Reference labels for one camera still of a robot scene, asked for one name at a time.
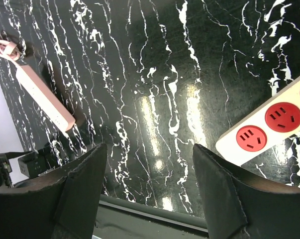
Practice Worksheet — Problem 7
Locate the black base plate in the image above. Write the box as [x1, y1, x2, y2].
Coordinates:
[92, 195, 209, 239]

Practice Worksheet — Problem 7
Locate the pink power strip cord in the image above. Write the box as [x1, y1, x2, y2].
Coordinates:
[0, 32, 23, 63]

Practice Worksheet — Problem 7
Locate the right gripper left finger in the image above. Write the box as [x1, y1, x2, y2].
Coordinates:
[0, 143, 107, 239]

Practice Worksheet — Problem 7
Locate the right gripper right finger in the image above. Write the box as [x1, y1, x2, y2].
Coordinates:
[193, 144, 300, 239]

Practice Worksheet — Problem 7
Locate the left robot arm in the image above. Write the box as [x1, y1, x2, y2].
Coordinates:
[0, 151, 52, 188]

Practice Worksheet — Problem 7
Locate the white red power strip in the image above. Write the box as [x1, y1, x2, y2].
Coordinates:
[215, 69, 300, 167]

